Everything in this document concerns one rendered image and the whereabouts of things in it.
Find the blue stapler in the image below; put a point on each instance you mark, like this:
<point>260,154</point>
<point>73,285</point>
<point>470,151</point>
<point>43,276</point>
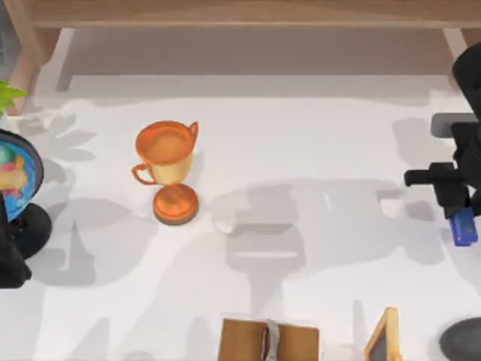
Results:
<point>465,229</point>

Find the dark grey round object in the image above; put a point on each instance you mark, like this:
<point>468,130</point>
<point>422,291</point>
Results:
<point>464,340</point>

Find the wooden framed blackboard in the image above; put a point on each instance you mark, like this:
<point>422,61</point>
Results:
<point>381,338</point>

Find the brown open book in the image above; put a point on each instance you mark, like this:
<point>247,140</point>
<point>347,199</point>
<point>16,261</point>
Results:
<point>244,340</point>

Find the wooden shelf unit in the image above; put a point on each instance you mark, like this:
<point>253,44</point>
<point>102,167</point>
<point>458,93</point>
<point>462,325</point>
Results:
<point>240,13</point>

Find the orange trophy cup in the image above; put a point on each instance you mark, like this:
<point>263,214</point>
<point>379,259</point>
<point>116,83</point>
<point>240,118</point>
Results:
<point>169,150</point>

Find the colourful globe on black stand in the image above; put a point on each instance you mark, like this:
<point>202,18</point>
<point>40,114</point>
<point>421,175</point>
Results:
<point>22,176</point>

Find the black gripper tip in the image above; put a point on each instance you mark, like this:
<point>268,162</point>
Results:
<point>10,259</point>

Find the green plant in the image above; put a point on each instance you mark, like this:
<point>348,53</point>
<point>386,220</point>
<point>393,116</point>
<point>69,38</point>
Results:
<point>8,94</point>

